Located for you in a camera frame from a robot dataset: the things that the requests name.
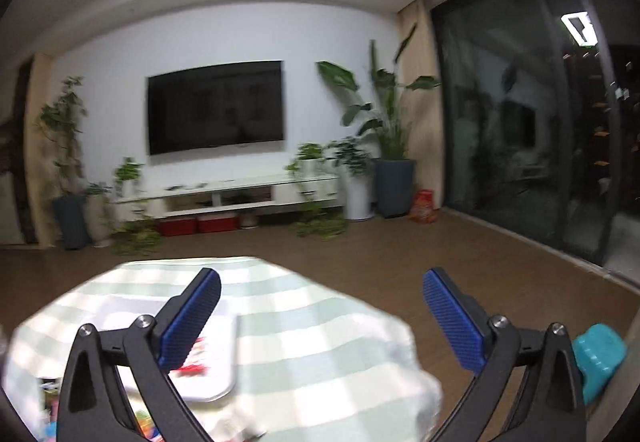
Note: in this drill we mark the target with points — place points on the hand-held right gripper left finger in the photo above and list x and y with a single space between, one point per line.
192 317

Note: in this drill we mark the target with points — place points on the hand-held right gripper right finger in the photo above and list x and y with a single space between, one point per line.
450 317

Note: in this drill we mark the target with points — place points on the white plastic tray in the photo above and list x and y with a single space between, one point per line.
220 362

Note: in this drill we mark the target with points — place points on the red storage box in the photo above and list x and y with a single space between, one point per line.
177 226
216 223

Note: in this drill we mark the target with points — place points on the red paper bag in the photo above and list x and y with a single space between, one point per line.
422 207

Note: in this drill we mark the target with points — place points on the green white checkered tablecloth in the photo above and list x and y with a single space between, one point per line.
310 322

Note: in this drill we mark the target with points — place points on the small plant ribbed white pot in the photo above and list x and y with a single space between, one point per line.
97 222

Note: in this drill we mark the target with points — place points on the white television cabinet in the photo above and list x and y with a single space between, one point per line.
250 189

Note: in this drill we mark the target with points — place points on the broad-leaf plant dark blue pot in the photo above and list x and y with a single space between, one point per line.
395 187

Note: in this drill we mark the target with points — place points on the bushy plant tall white pot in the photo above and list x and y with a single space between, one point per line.
357 197

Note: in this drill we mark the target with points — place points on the teal plastic stool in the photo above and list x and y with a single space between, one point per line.
597 357

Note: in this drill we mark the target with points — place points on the trailing pothos white pot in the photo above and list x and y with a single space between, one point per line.
309 162
129 177

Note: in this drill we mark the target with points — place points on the leafy tree dark blue pot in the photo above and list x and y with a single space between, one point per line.
70 217

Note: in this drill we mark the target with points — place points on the sliding glass door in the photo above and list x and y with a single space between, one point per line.
525 122

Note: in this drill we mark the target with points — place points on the black wall television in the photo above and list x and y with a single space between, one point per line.
215 107

